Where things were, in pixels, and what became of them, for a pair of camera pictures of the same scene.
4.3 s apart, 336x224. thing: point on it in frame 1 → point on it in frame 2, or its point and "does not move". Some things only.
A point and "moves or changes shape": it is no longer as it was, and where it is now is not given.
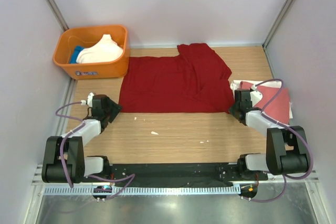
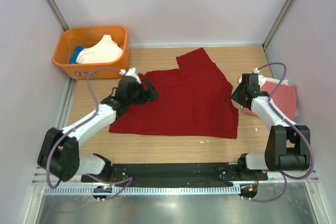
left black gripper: x=115 y=109 → x=149 y=95
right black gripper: x=231 y=109 → x=235 y=95
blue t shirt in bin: x=76 y=51 does not move
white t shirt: x=235 y=85 → x=276 y=80
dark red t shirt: x=196 y=81 moves or changes shape
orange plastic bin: x=84 y=36 does not move
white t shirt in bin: x=107 y=50 does not move
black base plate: x=217 y=174 does not move
